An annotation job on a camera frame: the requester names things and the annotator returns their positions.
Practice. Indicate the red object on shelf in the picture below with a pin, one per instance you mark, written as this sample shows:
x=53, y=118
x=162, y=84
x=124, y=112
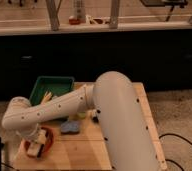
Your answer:
x=74, y=21

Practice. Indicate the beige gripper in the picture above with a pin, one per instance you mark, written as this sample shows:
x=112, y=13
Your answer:
x=38, y=137

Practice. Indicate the green plastic tray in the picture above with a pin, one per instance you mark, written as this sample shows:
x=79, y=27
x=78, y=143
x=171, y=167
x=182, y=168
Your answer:
x=57, y=85

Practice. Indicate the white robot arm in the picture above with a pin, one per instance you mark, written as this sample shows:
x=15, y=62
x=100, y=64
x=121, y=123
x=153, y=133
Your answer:
x=113, y=97

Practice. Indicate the blue sponge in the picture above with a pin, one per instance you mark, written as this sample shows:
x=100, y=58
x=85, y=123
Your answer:
x=70, y=127

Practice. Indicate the orange red bowl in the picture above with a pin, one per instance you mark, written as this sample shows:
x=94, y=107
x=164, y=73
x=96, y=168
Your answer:
x=47, y=145

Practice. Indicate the yellow corn cob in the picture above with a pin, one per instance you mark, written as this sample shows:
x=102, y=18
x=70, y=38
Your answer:
x=47, y=96

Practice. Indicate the black handled brush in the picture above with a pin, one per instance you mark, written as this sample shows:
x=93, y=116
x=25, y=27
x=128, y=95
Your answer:
x=94, y=116

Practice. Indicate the wooden board eraser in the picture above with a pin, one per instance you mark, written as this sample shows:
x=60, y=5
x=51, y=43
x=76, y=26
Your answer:
x=35, y=149

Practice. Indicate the light green cup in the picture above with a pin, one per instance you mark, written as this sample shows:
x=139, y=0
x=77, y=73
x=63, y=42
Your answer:
x=81, y=115

